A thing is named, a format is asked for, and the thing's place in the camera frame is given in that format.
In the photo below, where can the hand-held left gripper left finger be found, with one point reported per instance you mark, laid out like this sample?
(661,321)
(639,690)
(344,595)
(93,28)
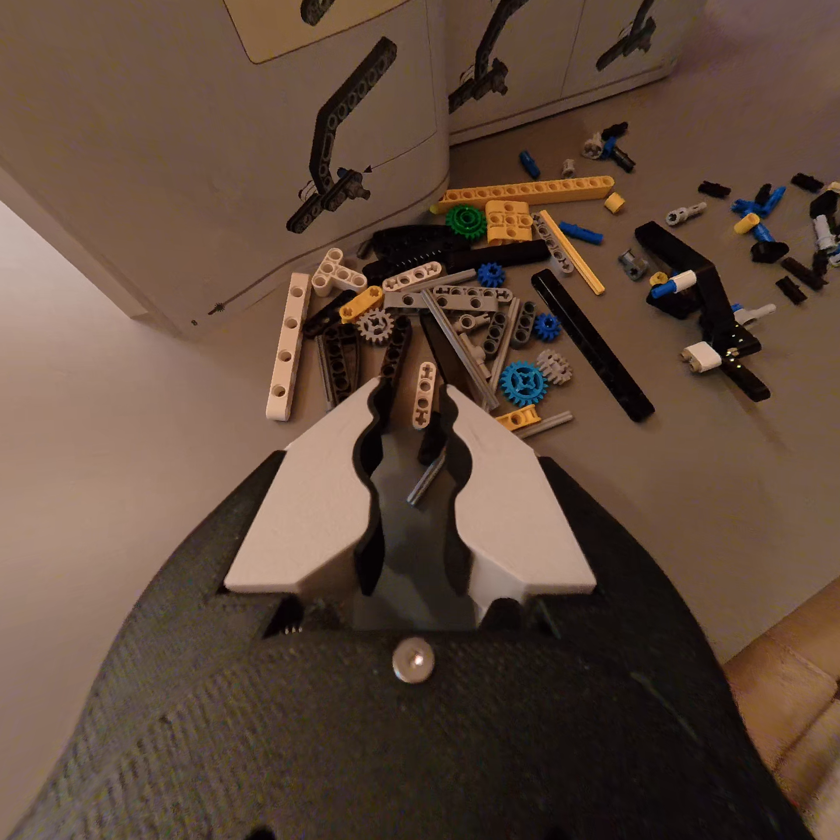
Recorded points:
(302,525)

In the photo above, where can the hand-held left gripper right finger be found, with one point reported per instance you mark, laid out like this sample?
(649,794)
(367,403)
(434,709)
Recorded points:
(525,525)

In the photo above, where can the short white lego beam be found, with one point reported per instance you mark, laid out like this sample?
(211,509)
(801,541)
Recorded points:
(423,394)

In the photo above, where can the pile of mixed lego pieces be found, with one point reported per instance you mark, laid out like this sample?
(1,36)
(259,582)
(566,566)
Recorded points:
(459,298)

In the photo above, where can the large blue lego gear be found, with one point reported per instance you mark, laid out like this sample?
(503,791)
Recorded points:
(523,382)

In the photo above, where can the long white lego beam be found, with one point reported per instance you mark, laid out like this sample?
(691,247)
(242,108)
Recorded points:
(289,348)

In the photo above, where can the long black lego beam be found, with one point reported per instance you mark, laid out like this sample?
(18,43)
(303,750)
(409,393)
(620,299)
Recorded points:
(590,341)

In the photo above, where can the white angled lego beam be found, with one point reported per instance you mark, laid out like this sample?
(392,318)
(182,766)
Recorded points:
(334,272)

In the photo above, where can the green lego gear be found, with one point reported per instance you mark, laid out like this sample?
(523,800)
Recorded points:
(467,220)

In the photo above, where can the long yellow lego beam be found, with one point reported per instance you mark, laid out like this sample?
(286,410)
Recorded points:
(525,191)

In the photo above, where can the small yellow lego bush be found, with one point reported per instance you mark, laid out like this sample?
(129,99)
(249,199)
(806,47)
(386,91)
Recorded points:
(613,202)

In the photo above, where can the small blue lego pin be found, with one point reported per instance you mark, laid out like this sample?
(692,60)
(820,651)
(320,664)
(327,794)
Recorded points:
(530,164)

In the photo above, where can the scatter of small lego pins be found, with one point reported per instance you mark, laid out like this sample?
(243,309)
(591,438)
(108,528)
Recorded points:
(769,250)

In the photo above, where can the open lego instruction booklet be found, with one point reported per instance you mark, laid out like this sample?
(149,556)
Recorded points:
(131,164)

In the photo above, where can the tan leather seat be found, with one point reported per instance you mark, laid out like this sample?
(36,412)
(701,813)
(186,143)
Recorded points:
(787,689)

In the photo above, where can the black and blue pin cluster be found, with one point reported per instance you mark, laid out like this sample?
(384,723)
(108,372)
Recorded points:
(610,144)

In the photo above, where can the yellow square lego frame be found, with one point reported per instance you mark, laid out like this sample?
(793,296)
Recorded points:
(508,220)

